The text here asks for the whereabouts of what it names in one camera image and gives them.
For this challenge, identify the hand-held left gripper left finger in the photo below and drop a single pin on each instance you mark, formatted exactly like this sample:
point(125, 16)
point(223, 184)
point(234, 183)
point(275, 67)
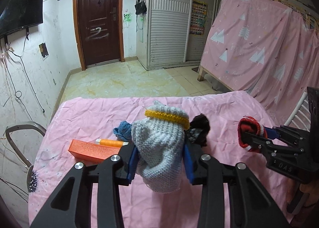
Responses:
point(132, 165)

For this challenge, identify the person's right hand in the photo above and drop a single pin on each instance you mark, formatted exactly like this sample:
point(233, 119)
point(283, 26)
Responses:
point(311, 193)

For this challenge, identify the orange thread spool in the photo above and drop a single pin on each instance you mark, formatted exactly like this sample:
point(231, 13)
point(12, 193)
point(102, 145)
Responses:
point(109, 142)

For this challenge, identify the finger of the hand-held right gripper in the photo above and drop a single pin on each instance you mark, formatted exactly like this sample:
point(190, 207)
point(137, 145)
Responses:
point(273, 132)
point(256, 142)

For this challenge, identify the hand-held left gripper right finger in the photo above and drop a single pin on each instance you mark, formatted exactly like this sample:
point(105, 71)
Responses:
point(190, 168)

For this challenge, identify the pink tree-print curtain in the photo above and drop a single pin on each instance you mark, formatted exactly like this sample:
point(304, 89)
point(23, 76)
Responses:
point(261, 51)

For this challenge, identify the broken wall socket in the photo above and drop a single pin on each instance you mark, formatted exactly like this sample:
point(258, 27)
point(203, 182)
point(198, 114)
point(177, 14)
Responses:
point(43, 50)

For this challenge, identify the colourful grid poster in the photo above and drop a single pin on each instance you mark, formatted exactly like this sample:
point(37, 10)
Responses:
point(198, 17)

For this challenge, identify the pink tablecloth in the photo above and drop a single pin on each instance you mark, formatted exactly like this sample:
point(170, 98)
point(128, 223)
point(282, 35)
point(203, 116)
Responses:
point(99, 113)

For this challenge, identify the wall-mounted television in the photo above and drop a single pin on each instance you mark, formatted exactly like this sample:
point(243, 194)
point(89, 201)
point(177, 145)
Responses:
point(20, 8)

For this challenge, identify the red and white sock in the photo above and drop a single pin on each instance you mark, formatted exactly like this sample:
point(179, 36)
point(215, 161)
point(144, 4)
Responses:
point(249, 124)

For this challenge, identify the white slatted chair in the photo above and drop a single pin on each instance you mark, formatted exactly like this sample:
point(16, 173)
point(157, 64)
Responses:
point(297, 113)

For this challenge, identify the orange cardboard box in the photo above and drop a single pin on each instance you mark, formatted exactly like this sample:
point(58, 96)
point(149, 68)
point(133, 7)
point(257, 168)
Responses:
point(92, 150)

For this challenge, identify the blue knit piece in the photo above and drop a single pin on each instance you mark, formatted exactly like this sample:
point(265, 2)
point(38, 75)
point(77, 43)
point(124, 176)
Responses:
point(122, 130)

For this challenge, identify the black fluffy sock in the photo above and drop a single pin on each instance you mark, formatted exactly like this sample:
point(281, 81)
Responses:
point(199, 125)

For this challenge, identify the metal chair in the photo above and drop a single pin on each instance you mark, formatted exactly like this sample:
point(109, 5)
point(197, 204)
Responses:
point(17, 140)

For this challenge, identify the white louvred wardrobe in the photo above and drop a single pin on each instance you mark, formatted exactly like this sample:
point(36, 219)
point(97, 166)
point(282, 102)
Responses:
point(169, 26)

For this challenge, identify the dark brown door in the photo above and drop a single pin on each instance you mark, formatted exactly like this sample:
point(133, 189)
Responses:
point(99, 18)

